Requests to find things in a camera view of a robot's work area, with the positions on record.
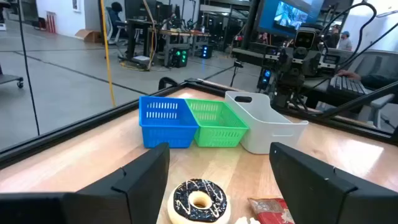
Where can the monitor with blue screen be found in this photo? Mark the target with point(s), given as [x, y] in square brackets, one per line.
[280, 18]

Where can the grey office chair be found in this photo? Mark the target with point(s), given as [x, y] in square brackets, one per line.
[382, 62]

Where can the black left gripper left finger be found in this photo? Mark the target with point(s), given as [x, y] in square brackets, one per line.
[93, 205]

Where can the black keyboard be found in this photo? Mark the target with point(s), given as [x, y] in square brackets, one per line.
[345, 87]

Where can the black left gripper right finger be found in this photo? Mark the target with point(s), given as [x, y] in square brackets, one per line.
[326, 202]

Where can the white plastic bin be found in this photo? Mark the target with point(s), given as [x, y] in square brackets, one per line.
[267, 133]

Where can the black device blue light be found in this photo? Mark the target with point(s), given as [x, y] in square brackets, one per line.
[206, 52]
[264, 79]

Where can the red snack packet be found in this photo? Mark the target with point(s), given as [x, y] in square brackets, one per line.
[270, 211]

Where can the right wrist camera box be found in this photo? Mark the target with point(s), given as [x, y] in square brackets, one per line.
[304, 40]

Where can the green plastic basket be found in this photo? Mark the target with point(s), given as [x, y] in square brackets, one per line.
[217, 130]

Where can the black aluminium table frame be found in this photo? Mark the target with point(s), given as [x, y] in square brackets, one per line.
[62, 134]

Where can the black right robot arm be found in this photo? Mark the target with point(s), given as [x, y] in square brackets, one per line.
[286, 93]

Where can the person's hand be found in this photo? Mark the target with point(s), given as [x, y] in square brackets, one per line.
[348, 74]

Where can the chocolate frosted toy donut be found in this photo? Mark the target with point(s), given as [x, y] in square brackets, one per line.
[183, 199]

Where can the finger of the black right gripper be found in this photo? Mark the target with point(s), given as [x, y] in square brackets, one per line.
[313, 63]
[283, 58]

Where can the rolling cart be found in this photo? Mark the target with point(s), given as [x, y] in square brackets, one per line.
[9, 78]

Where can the person's forearm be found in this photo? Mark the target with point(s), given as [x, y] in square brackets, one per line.
[379, 81]

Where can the cardboard box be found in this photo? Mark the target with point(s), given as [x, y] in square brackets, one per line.
[88, 35]

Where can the blue plastic basket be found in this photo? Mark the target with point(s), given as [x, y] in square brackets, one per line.
[168, 130]

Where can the person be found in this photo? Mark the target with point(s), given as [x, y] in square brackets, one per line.
[116, 18]
[335, 39]
[345, 43]

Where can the computer tower green lights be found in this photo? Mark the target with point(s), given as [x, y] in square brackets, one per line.
[178, 57]

